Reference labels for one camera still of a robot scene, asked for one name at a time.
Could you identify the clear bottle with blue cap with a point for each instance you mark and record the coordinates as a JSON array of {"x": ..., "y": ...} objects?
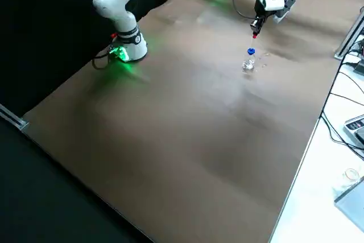
[{"x": 249, "y": 65}]

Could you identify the aluminium profile post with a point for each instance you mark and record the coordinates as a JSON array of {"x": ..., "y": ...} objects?
[{"x": 351, "y": 33}]

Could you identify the clear glass cup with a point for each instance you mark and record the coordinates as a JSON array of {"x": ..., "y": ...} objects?
[{"x": 351, "y": 177}]

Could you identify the aluminium frame rail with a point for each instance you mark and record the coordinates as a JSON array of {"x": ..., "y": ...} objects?
[{"x": 14, "y": 119}]

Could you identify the grey box with buttons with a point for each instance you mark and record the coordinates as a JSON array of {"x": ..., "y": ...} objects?
[{"x": 355, "y": 129}]

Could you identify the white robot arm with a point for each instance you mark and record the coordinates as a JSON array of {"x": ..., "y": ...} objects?
[{"x": 119, "y": 9}]

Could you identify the glass dropper with red bulb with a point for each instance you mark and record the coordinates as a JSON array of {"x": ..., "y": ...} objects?
[{"x": 255, "y": 36}]

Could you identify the dark grey wrist camera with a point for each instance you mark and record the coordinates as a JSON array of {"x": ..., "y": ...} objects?
[{"x": 284, "y": 15}]

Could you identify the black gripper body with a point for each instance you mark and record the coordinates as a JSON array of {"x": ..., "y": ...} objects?
[{"x": 261, "y": 9}]

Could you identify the grey flat laptop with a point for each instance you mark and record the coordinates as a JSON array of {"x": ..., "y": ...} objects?
[{"x": 351, "y": 200}]

